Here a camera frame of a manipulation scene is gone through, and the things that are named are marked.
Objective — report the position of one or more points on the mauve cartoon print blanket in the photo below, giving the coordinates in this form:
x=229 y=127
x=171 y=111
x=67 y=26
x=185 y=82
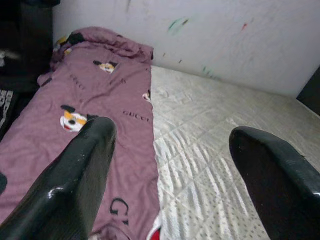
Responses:
x=100 y=87

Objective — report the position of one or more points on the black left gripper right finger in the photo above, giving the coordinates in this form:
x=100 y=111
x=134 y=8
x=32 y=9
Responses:
x=280 y=187

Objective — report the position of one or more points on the black garment white lettering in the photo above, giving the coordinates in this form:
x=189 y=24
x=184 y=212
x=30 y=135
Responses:
x=17 y=100

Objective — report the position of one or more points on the grey patterned mattress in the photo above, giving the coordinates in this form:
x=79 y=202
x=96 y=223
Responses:
x=212 y=125

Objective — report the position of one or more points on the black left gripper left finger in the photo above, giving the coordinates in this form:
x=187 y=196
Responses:
x=62 y=187

